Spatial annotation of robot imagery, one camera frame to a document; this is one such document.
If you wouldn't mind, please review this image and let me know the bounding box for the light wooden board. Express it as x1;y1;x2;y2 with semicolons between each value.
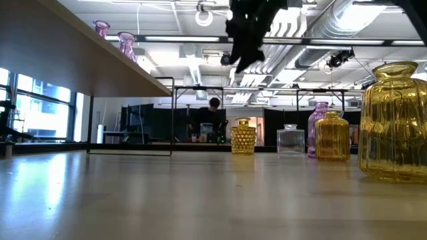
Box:
0;0;176;157

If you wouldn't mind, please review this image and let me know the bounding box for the black overhead crossbar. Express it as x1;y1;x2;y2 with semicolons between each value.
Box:
105;33;427;47

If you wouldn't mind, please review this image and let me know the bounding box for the black background table frame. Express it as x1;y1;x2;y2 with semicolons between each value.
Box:
293;87;350;109

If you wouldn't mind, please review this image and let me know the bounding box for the black ceiling spotlight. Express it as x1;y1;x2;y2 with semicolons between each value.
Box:
326;49;356;69

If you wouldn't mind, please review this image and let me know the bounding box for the pink ribbed flared-neck vase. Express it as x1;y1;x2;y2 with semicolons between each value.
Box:
92;19;111;40

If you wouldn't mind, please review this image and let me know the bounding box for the blue and white box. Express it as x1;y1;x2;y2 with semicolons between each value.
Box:
199;122;214;143

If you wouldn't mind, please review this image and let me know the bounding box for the silver ventilation duct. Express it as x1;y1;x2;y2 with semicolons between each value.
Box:
295;1;388;69

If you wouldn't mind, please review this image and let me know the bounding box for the pink wavy-ribbed bulb vase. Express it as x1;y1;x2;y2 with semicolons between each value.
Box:
116;31;138;64

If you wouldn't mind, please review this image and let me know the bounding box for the large bright window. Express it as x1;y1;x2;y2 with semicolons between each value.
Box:
0;65;85;143

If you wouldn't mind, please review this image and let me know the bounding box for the pink ribbed bottle vase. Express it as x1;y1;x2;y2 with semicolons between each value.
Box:
306;101;330;159

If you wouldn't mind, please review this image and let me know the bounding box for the large yellow ribbed vase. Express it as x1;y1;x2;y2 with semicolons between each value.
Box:
358;61;427;185

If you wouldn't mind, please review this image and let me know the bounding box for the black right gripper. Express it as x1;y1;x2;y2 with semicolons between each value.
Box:
225;0;290;75

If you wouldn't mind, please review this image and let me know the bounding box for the black monitor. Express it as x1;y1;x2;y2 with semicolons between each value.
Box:
119;103;155;134

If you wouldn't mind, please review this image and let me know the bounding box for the person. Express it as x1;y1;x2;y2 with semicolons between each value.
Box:
188;97;228;143

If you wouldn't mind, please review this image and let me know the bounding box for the yellow hobnail vase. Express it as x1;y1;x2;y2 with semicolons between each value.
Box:
230;117;257;155

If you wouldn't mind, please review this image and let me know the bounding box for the small yellow ribbed vase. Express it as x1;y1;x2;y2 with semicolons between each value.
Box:
315;110;352;163

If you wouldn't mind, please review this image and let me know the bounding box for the clear ribbed square bottle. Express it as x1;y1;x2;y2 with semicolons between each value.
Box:
276;123;306;157

